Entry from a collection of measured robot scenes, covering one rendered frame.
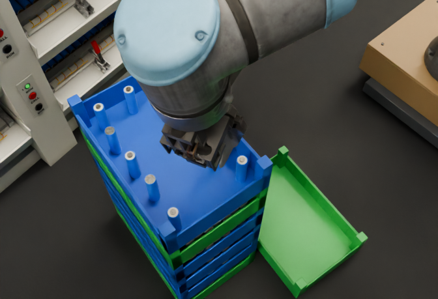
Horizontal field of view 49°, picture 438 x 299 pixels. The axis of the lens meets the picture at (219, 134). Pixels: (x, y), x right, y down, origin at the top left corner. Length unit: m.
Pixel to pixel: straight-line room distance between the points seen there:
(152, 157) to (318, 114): 0.67
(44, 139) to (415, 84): 0.95
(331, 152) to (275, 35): 0.93
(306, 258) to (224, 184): 0.45
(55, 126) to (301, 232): 0.66
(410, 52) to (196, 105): 1.00
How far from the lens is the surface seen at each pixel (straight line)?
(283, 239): 1.21
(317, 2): 0.43
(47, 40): 1.13
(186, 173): 0.82
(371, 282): 1.22
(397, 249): 1.27
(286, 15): 0.42
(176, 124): 0.51
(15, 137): 1.24
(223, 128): 0.60
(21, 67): 1.09
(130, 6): 0.41
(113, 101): 0.90
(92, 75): 1.29
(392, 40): 1.41
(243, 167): 0.76
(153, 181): 0.74
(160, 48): 0.39
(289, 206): 1.24
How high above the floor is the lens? 1.13
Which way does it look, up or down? 58 degrees down
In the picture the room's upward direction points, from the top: straight up
